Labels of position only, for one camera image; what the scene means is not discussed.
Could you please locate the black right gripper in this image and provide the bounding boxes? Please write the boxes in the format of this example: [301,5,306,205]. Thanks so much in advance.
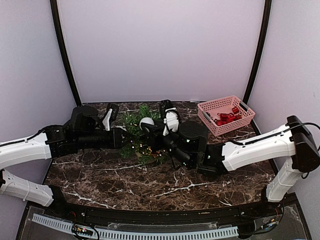
[140,119,194,169]

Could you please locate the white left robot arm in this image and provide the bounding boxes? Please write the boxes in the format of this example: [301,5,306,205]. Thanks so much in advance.
[0,104,128,218]

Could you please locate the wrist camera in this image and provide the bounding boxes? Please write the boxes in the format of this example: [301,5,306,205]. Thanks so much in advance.
[159,99,180,136]
[102,103,119,131]

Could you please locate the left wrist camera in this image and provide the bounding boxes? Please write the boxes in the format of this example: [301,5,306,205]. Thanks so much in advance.
[102,103,119,131]

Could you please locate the small green christmas tree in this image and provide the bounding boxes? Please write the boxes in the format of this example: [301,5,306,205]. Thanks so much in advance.
[120,103,168,165]

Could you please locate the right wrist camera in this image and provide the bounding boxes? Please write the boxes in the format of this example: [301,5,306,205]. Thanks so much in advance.
[159,99,180,136]

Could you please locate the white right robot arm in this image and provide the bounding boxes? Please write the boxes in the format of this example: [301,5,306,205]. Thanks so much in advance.
[139,115,320,217]

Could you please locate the pink plastic basket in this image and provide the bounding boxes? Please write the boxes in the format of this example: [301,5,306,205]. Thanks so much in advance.
[197,95,255,137]

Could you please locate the white fairy light string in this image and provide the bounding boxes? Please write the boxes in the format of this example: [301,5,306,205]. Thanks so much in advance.
[120,115,171,163]

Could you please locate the red ornaments in basket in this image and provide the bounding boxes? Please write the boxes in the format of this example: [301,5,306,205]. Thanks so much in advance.
[213,107,242,126]

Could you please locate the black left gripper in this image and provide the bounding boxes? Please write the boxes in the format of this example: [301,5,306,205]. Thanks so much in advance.
[75,127,134,150]

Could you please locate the white perforated cable tray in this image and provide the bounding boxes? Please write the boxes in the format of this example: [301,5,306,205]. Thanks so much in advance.
[31,213,239,240]

